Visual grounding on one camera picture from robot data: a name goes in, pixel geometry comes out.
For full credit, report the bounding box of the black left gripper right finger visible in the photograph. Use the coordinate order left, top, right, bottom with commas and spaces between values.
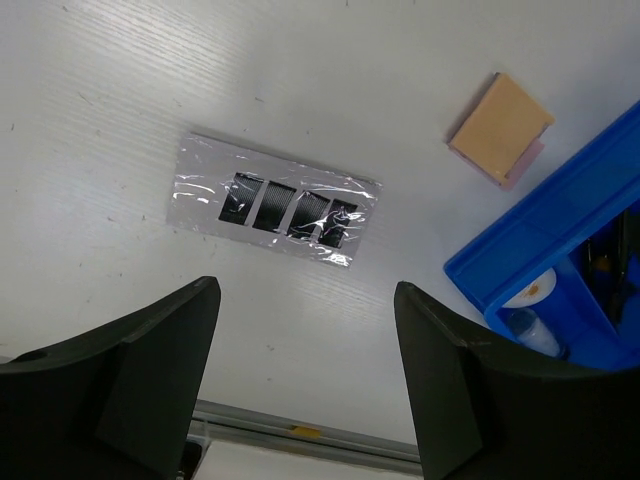
394, 282, 639, 479

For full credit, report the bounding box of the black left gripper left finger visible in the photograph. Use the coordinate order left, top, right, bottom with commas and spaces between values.
1, 276, 221, 479

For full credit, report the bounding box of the white oval makeup sponge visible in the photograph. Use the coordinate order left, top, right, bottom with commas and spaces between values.
503, 268, 557, 309

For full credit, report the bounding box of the beige square makeup sponge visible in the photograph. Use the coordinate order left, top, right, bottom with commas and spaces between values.
446, 72, 555, 191

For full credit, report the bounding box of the black fan makeup brush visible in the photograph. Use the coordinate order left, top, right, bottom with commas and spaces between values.
608, 208, 635, 325

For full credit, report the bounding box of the blue divided plastic bin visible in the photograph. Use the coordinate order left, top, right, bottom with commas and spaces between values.
444, 105, 639, 371

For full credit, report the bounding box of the hair pin card in plastic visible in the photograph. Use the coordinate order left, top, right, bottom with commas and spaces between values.
166, 133, 382, 268

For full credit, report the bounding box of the front aluminium rail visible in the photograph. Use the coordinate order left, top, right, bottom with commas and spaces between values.
192, 400, 420, 468

